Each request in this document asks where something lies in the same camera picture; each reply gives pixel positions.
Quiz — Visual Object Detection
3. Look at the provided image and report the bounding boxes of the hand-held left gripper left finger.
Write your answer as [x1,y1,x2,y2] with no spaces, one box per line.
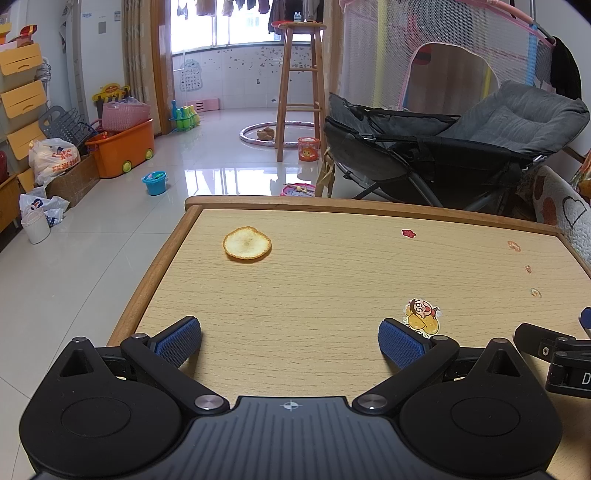
[61,316,230,415]

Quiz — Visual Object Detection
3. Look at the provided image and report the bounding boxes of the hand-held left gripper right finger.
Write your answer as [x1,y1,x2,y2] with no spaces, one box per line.
[352,318,525,415]

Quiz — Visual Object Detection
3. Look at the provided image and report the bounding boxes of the cartoon figure sticker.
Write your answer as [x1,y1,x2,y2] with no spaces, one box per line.
[403,298,441,336]

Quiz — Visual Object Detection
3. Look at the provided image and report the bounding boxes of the quilted heart-pattern blanket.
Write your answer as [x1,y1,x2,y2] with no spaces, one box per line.
[531,164,591,268]

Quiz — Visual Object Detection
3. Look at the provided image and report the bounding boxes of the blue toy bucket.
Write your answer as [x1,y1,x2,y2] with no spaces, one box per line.
[141,171,170,196]

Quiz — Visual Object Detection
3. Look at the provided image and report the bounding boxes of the small white bin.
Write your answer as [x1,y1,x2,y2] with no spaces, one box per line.
[20,210,51,244]

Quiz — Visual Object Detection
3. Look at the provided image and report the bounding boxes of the pink toy basket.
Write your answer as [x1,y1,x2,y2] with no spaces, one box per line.
[281,181,318,198]

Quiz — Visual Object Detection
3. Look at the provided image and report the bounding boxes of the cardboard box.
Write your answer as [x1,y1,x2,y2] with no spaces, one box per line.
[46,154,101,208]

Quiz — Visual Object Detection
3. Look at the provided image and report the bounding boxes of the white blue-printed plastic bag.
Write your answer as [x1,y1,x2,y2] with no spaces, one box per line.
[18,186,70,227]

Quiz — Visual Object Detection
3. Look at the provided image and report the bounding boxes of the orange wheeled storage bin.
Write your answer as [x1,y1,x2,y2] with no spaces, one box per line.
[85,119,155,179]

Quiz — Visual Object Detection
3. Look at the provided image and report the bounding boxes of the hula hoop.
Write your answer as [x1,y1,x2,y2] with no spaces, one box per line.
[238,121,324,148]

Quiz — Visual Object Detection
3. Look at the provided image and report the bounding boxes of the grey folding recliner chair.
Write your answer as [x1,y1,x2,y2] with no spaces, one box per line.
[323,80,591,208]

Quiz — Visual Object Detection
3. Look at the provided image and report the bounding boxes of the orange toy cup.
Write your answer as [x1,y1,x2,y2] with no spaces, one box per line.
[297,137,321,162]

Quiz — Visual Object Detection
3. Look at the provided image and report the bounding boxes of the wooden low cabinet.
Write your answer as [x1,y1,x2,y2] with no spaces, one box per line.
[0,175,21,232]

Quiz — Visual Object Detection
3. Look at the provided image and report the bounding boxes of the white red-printed plastic bag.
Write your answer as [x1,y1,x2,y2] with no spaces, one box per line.
[28,137,81,186]

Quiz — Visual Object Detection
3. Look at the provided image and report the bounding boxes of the set of toy bowling pins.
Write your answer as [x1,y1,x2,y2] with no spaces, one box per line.
[169,100,202,132]

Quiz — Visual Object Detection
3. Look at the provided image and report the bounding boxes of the pink woven basket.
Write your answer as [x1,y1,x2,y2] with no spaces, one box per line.
[102,100,152,132]

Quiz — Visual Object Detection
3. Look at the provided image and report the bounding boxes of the grey dish rack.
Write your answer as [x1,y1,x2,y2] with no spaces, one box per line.
[38,106,100,148]

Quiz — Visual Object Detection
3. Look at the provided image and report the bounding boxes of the black hanging jacket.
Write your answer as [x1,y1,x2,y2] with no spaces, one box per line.
[549,36,583,100]

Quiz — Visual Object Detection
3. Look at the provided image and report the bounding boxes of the yellow plastic toy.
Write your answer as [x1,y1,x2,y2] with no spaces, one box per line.
[92,82,131,121]

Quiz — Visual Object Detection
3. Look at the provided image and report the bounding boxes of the beige curtain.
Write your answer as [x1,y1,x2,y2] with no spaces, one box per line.
[121,0,160,137]

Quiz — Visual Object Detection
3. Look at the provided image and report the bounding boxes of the yellow drawer cabinet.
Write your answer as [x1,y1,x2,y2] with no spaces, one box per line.
[0,41,49,185]

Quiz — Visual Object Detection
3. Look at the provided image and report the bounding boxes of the white standing air conditioner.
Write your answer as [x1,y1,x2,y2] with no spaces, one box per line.
[69,0,127,125]

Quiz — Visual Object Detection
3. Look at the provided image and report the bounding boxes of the pink-rimmed mesh playpen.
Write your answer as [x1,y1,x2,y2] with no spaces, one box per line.
[337,0,561,114]

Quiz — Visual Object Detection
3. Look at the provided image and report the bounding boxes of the tall wooden bar stool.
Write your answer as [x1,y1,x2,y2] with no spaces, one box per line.
[276,21,328,162]

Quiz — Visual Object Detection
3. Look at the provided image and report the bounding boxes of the row of hanging laundry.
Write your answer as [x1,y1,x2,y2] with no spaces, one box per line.
[175,0,333,21]

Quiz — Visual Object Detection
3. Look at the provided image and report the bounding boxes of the tan fabric strap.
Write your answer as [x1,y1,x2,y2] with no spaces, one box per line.
[316,148,335,197]

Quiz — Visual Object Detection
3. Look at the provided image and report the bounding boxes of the wall learning chart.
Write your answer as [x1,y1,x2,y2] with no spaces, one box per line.
[178,59,204,93]

